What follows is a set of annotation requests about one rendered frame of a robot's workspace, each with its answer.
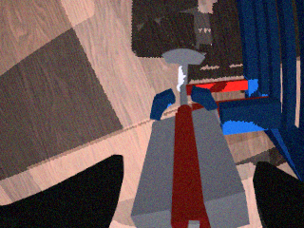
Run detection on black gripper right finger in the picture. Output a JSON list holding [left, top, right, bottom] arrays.
[[252, 161, 304, 228]]

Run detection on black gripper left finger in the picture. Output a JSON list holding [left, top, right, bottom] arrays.
[[0, 153, 124, 228]]

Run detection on blue rectangular frame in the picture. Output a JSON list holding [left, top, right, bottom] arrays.
[[130, 0, 304, 228]]

